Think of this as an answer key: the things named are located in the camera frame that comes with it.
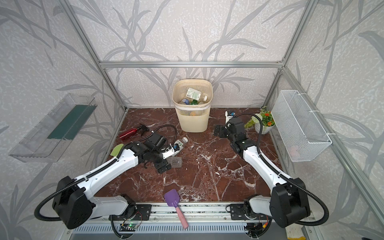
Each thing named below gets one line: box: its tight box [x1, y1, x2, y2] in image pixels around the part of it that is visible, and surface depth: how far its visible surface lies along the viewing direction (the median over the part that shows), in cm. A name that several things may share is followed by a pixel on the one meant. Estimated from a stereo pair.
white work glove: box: [285, 223, 306, 240], surface depth 68 cm
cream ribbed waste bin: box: [171, 79, 214, 133], surface depth 98 cm
